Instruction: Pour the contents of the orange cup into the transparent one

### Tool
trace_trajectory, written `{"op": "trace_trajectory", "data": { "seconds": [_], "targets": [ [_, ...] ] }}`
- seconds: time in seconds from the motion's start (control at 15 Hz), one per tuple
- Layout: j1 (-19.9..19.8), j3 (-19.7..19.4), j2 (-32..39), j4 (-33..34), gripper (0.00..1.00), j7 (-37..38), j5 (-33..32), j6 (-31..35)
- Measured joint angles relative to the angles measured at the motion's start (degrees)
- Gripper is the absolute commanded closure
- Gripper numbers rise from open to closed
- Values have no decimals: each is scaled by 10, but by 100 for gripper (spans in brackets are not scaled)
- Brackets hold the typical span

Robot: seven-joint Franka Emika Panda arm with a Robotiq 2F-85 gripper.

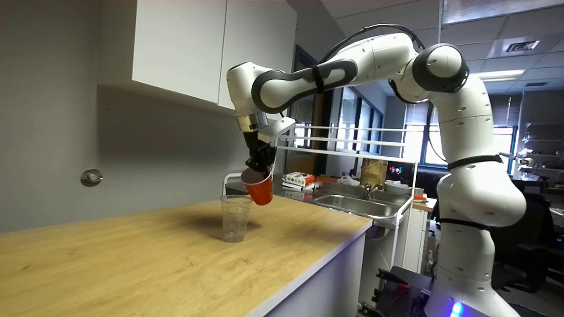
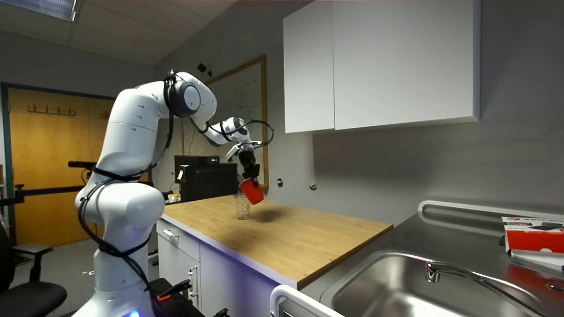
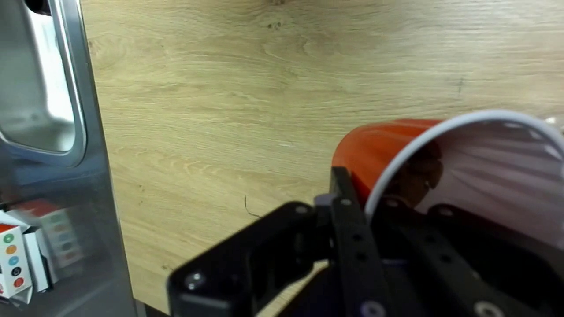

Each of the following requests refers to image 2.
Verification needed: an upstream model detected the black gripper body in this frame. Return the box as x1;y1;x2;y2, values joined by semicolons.
237;146;262;172

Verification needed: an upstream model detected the orange plastic cup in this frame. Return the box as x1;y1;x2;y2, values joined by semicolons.
239;176;267;206

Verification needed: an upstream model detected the transparent plastic cup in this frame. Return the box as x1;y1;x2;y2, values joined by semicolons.
233;192;256;220

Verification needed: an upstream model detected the black box appliance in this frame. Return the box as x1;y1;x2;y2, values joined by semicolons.
173;153;240;202

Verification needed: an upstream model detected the white counter base cabinet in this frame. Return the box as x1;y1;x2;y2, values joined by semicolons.
156;218;285;317

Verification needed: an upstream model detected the wooden door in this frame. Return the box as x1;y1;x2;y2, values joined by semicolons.
6;86;115;248

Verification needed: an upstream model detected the stainless steel sink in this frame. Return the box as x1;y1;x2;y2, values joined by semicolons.
300;209;564;317

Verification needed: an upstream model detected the black horizontal boom bar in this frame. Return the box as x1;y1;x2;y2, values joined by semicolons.
0;183;89;206

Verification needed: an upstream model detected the black office chair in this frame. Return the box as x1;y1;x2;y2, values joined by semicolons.
0;220;71;317

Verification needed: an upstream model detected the ceiling light panel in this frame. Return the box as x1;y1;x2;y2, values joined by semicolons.
0;0;82;23

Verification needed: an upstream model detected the red and white box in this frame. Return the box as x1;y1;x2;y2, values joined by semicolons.
501;215;564;260

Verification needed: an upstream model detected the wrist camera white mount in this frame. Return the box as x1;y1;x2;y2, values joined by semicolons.
225;139;255;164

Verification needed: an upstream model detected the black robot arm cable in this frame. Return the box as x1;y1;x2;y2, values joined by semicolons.
246;118;277;149

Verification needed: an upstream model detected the metal cabinet handle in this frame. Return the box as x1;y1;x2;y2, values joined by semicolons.
161;227;182;246
188;264;200;308

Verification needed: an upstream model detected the white tubular sink rail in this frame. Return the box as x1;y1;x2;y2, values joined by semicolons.
417;197;564;232
269;283;350;317

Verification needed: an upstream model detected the white wall cabinet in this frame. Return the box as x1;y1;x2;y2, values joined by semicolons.
283;0;484;135

